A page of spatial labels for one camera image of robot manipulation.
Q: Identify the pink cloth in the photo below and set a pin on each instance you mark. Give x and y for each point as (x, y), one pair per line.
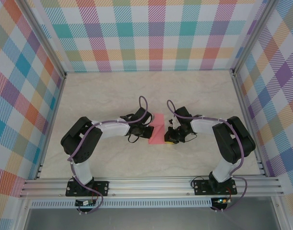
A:
(157, 136)

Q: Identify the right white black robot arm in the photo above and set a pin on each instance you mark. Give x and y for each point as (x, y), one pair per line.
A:
(221, 172)

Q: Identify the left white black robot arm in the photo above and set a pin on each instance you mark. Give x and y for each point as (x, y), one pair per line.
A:
(84, 172)

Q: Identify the circuit board with lit led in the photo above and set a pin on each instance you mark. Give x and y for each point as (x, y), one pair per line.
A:
(221, 200)

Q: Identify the grey metal panel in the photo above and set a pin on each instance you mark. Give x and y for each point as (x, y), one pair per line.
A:
(148, 219)

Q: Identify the black circuit board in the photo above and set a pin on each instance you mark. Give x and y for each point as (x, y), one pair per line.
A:
(82, 203)

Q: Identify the aluminium mounting rail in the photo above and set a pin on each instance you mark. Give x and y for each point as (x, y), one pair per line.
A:
(148, 187)

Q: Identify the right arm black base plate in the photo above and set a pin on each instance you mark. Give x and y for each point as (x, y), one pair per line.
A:
(201, 188)

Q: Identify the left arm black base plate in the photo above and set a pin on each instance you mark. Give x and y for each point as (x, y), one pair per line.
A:
(103, 187)

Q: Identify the aluminium table side rail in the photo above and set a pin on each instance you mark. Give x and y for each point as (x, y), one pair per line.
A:
(52, 124)
(249, 124)

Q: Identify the aluminium frame post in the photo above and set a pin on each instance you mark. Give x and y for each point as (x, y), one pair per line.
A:
(251, 36)
(46, 40)

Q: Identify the aluminium frame leg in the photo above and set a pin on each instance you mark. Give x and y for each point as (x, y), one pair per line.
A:
(279, 215)
(21, 215)

